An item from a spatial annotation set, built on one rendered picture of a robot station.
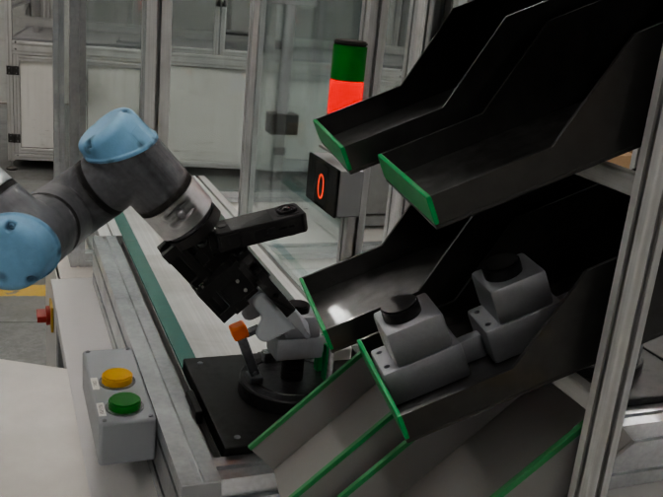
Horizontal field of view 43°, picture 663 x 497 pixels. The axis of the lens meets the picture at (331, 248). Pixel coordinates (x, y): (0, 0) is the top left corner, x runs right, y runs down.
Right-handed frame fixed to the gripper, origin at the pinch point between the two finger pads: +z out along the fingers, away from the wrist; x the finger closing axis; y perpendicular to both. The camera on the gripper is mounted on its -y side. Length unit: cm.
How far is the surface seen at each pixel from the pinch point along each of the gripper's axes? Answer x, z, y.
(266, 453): 20.3, -2.3, 11.8
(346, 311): 27.4, -13.5, -4.1
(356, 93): -16.5, -12.2, -27.2
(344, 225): -18.4, 3.7, -14.3
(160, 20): -107, -22, -20
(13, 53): -525, 4, 32
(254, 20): -75, -16, -32
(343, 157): 32.9, -28.1, -11.6
